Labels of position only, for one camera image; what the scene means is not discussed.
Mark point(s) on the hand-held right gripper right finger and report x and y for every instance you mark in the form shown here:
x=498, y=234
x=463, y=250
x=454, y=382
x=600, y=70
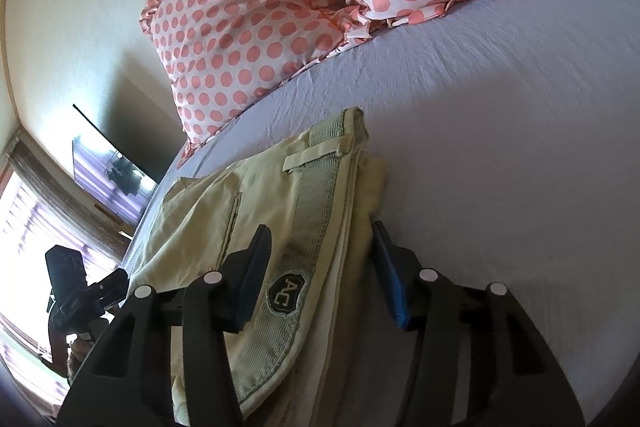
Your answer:
x=394, y=284

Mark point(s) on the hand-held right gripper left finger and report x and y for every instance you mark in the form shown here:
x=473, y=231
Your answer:
x=246, y=288

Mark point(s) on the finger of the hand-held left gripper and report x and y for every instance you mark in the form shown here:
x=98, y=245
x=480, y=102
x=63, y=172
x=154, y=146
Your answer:
x=111, y=284

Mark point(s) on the beige pants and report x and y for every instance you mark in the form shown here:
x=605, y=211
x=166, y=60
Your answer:
x=200, y=227

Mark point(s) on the dark glass-top side table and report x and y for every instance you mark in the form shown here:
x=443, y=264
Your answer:
x=112, y=167

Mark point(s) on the lavender bed sheet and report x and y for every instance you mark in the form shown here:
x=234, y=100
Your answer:
x=500, y=132

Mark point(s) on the wooden window frame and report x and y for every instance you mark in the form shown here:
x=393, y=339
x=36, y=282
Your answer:
x=65, y=202

